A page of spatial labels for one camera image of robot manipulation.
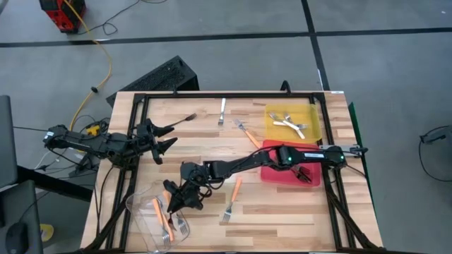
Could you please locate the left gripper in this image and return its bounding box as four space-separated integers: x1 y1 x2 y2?
136 118 179 166

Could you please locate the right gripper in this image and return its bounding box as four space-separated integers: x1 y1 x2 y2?
164 161 211 214

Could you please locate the white-handled silver fork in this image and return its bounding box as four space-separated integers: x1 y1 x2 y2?
217 97 227 127
267 111 289 124
283 111 307 140
273 121 309 130

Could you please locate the clear plastic bin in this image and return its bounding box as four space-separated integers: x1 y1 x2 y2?
125 179 191 254

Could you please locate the black computer tower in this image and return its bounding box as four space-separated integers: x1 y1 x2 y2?
105 55 201 108

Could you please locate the yellow plug box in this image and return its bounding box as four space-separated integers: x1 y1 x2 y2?
85 123 104 138

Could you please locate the red translucent plastic bin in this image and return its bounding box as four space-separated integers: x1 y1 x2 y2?
260 139 322 188

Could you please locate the black floor beam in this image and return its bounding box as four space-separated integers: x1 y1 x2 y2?
16 164 95 203

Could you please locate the yellow tape roll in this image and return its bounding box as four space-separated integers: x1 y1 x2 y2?
39 223 55 243

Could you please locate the yellow translucent plastic bin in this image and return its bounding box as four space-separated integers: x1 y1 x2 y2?
264 103 323 144

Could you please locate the red and black tool case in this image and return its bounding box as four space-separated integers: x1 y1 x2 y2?
37 0 87 35

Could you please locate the black computer mouse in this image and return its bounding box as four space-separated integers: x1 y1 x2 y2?
4 221 30 253

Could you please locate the yellow floor cable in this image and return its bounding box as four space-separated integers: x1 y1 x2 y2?
62 0 113 132

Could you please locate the thin black floor cable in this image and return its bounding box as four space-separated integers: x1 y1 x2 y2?
76 0 169 36

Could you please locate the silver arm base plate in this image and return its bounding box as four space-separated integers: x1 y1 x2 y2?
319 143 362 157

